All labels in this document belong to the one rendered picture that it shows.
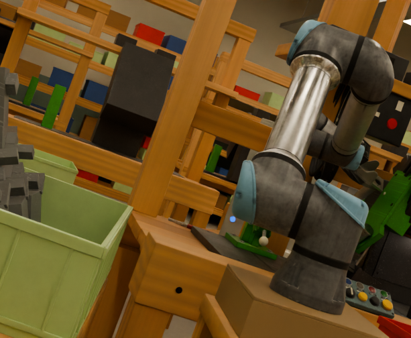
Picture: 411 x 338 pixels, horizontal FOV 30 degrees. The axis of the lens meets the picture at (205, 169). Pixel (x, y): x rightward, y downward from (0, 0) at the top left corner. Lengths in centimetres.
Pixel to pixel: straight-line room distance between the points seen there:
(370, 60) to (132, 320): 80
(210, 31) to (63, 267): 136
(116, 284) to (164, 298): 62
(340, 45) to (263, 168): 38
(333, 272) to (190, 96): 102
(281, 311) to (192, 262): 45
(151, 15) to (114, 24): 317
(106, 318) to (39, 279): 129
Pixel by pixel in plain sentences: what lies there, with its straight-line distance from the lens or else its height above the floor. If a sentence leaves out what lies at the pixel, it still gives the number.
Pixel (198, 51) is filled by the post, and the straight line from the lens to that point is 234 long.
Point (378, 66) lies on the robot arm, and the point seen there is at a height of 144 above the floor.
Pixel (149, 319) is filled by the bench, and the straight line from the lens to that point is 180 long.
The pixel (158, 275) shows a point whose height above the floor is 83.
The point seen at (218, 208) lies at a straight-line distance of 1163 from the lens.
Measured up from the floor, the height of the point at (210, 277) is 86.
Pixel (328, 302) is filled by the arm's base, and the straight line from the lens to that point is 147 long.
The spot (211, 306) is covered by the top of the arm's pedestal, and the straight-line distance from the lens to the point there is 155.
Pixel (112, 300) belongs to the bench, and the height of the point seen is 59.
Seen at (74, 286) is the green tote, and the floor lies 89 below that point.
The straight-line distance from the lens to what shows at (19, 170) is 166.
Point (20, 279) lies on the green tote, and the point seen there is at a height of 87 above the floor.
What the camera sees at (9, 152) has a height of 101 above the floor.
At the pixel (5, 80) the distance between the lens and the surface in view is 157.
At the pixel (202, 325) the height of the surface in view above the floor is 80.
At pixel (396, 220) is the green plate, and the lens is 218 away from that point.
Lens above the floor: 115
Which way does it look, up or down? 2 degrees down
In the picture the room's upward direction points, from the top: 20 degrees clockwise
